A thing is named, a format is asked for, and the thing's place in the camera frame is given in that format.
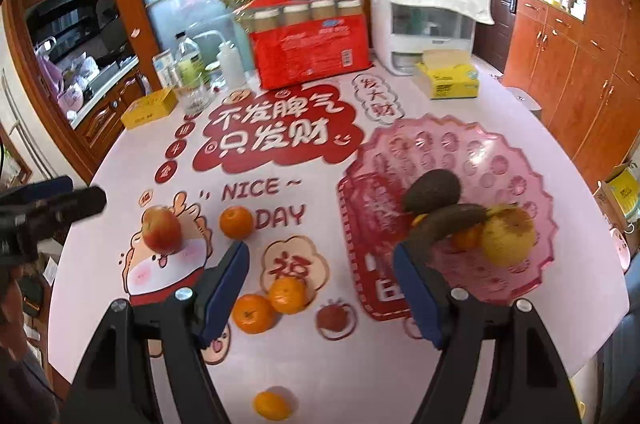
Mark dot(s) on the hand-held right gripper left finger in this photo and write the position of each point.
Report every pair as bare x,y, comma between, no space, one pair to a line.
225,289

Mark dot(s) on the white squeeze bottle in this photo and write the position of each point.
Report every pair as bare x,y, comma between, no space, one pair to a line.
231,64

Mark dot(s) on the plastic bags on counter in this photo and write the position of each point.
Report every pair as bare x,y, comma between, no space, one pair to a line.
75,74

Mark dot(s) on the wooden lower kitchen cabinet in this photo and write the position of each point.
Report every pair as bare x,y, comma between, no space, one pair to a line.
110,114

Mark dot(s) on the person's left forearm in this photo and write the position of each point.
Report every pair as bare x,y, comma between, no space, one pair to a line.
22,369

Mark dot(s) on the black range hood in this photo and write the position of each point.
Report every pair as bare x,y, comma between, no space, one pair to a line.
70,19

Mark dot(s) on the yellow tissue box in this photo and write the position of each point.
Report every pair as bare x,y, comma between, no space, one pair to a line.
445,79

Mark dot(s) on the printed white tablecloth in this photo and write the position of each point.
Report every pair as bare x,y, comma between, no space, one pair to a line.
125,164

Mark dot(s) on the flat yellow carton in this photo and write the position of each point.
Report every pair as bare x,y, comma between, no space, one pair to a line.
149,109

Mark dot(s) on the cardboard box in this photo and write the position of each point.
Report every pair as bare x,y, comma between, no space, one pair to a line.
620,199

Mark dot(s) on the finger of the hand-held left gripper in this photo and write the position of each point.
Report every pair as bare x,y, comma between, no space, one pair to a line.
85,204
50,185

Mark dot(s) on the clear bottle with green label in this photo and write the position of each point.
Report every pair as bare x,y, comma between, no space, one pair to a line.
189,54

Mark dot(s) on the dark overripe banana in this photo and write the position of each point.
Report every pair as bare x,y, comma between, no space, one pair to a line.
450,221

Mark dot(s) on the red pack of bottles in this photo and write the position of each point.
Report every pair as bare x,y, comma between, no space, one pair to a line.
310,49

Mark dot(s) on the small glass jar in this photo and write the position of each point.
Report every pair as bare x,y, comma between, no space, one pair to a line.
215,79

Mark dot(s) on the red apple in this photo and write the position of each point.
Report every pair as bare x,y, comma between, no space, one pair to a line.
161,229

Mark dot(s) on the dark avocado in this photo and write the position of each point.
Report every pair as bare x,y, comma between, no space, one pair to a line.
432,189

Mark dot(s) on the wooden side cabinet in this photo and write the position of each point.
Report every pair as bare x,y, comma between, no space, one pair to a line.
575,74

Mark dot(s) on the yellow pear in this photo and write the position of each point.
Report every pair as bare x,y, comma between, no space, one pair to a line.
510,239

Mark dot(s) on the white countertop appliance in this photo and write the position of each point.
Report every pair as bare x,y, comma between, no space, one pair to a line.
385,29

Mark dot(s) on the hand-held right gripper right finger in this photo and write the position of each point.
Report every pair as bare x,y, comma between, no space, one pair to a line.
415,289

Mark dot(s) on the small white and blue carton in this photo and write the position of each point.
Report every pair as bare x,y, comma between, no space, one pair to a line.
164,69

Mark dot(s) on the pink plastic fruit bowl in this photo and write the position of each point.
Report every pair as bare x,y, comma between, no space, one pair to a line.
425,144

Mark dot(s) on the clear glass tumbler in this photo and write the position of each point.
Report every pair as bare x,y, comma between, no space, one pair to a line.
192,99

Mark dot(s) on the orange tangerine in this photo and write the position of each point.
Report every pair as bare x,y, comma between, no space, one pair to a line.
236,222
272,405
467,240
254,313
287,295
421,218

